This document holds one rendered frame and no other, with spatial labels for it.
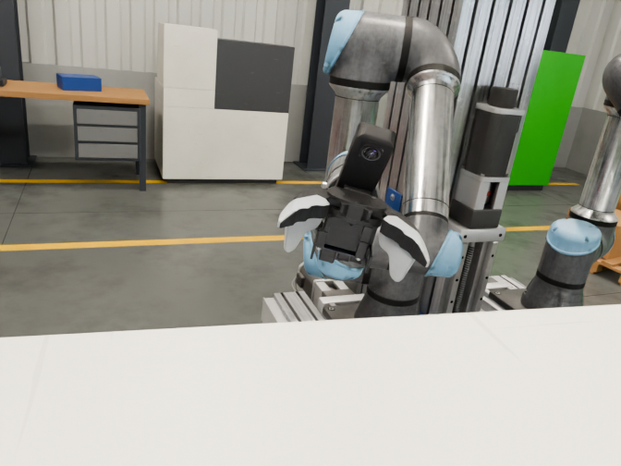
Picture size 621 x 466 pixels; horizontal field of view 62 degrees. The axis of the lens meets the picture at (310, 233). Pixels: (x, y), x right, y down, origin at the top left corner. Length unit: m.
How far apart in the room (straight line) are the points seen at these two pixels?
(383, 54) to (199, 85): 4.51
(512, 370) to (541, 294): 1.26
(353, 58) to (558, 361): 0.84
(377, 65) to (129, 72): 5.51
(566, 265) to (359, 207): 0.89
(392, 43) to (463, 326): 0.82
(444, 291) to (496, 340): 1.14
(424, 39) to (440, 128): 0.17
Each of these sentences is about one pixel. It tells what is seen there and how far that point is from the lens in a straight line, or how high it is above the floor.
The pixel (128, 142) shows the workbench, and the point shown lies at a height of 0.48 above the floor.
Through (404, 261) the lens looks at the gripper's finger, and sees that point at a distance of 0.56.
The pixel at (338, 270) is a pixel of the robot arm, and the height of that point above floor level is 1.30.
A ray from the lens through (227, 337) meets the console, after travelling 0.16.
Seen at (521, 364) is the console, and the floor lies 1.55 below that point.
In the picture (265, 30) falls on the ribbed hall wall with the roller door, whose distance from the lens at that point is 6.62.
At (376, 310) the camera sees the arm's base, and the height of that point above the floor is 1.10.
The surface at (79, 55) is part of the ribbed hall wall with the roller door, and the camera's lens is 6.41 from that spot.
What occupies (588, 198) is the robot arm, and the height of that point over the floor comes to 1.32.
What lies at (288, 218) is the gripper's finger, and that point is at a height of 1.46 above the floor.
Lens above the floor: 1.64
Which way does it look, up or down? 21 degrees down
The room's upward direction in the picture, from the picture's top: 7 degrees clockwise
